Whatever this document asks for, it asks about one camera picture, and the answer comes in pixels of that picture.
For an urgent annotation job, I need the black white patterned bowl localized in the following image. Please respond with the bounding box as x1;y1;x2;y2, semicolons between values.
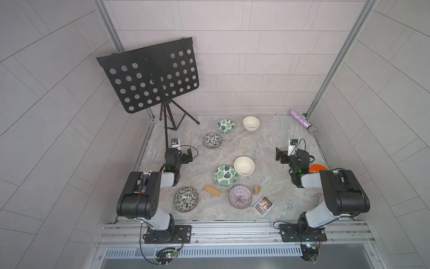
203;133;222;149
174;187;199;213

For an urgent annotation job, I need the purple striped bowl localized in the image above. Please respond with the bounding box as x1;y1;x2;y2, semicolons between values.
318;195;325;205
228;185;253;209

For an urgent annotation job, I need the green leaf bowl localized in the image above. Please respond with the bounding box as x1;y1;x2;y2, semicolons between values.
214;165;237;188
217;119;236;134

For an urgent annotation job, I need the cream bowl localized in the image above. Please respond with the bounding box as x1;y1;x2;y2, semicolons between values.
243;116;260;132
234;156;255;176

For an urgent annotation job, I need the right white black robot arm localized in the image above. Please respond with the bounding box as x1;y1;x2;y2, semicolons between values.
275;148;370;236

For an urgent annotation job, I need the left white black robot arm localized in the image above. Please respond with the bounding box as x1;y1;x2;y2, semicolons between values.
116;146;194;232

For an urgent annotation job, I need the right orange bowl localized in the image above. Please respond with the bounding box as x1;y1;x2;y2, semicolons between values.
309;164;328;173

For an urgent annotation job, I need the purple glitter tube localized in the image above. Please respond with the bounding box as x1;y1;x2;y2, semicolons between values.
290;109;318;135

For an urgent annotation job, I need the small wooden cylinder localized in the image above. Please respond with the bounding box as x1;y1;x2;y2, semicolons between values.
253;186;261;196

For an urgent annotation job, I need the wooden rectangular block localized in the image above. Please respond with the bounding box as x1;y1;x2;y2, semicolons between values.
203;185;221;197

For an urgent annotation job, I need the purple playing card box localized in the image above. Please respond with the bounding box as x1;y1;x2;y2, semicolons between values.
253;196;274;217

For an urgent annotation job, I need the black perforated music stand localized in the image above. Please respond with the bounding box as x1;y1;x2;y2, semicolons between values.
96;36;201;151

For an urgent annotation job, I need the right green circuit board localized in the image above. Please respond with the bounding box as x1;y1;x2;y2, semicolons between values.
300;244;319;263

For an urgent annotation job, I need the green circuit board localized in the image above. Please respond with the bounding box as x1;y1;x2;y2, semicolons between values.
300;244;319;263
155;247;179;265

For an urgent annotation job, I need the left green circuit board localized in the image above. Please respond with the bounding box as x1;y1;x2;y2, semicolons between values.
155;247;179;265

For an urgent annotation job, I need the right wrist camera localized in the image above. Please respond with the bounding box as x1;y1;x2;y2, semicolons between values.
288;139;299;156

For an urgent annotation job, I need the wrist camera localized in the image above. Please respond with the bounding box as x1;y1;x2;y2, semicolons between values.
170;139;180;150
288;139;299;156

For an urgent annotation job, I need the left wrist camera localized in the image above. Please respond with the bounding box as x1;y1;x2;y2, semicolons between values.
170;139;180;150

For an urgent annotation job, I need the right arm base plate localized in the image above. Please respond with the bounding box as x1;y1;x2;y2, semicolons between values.
279;224;327;243

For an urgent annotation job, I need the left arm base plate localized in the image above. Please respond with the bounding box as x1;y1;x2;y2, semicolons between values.
143;225;192;244

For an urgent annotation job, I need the aluminium mounting rail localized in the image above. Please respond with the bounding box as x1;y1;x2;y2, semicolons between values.
93;219;375;248

